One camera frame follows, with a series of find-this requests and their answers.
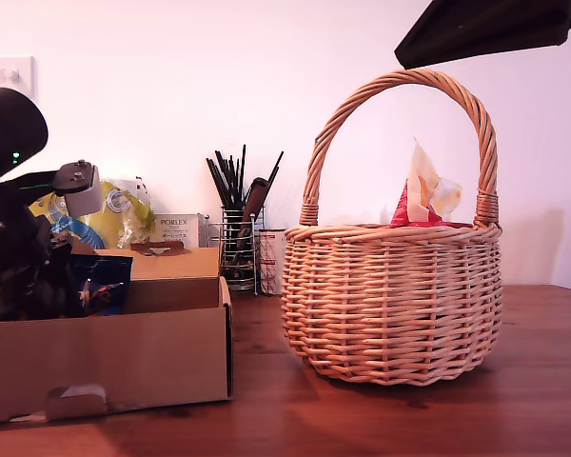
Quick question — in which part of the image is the blue Terry's orange egg bag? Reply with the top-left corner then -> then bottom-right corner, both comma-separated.
69,254 -> 134,318

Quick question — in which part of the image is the white red Maltesers bag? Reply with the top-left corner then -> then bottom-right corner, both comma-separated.
388,136 -> 472,228

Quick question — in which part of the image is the brown cardboard box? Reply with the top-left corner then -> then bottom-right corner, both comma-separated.
0,240 -> 234,425

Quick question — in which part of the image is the white Porlex box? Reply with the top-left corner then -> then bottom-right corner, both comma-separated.
154,212 -> 210,248

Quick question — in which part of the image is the woven wicker basket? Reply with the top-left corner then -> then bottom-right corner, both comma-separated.
280,69 -> 504,387

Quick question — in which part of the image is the yellow toilet roll pack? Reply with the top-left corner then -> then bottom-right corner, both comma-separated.
28,179 -> 157,251

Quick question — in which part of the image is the black plastic utensil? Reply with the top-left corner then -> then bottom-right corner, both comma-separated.
243,176 -> 270,225

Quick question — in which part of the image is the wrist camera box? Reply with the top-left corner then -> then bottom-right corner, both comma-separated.
51,160 -> 102,218

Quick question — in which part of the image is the chrome wire utensil holder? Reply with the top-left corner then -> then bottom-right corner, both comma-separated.
205,205 -> 266,292

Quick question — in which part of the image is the white light switch plate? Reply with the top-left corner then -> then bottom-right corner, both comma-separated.
0,55 -> 37,104

